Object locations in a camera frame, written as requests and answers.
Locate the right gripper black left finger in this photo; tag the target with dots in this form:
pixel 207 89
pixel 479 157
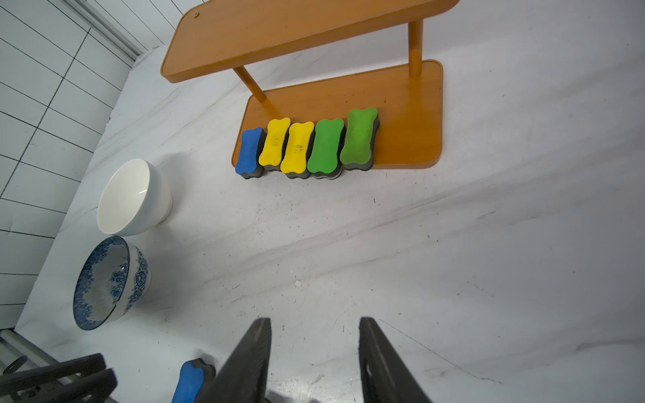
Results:
pixel 243 378

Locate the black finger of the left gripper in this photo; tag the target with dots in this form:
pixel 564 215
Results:
pixel 86 379

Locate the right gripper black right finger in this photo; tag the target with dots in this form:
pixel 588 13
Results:
pixel 384 376

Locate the blue top eraser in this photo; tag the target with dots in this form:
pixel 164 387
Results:
pixel 194 375

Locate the blue eraser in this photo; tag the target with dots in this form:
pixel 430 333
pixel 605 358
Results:
pixel 194 375
pixel 252 143

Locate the blue bottom eraser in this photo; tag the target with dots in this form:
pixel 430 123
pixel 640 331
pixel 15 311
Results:
pixel 252 143

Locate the green bottom eraser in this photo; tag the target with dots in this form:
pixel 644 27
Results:
pixel 328 141
pixel 359 143

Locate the yellow bottom eraser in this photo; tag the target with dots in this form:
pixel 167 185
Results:
pixel 294 164
pixel 275 145

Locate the blue patterned bowl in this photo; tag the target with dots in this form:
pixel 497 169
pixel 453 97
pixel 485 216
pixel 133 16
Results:
pixel 115 276

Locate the white upturned bowl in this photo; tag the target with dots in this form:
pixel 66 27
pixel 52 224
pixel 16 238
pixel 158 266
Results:
pixel 136 198

